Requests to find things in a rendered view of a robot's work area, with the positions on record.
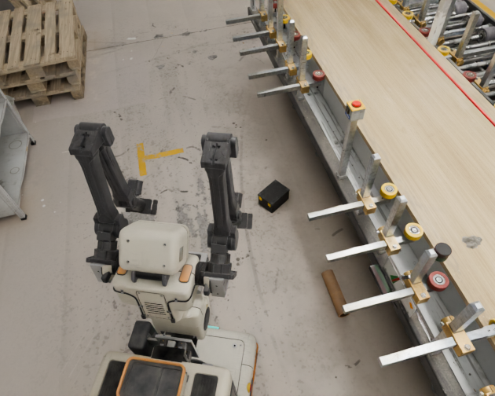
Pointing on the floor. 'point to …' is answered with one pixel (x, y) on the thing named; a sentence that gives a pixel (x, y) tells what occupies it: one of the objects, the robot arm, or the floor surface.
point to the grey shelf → (2, 153)
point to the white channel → (438, 21)
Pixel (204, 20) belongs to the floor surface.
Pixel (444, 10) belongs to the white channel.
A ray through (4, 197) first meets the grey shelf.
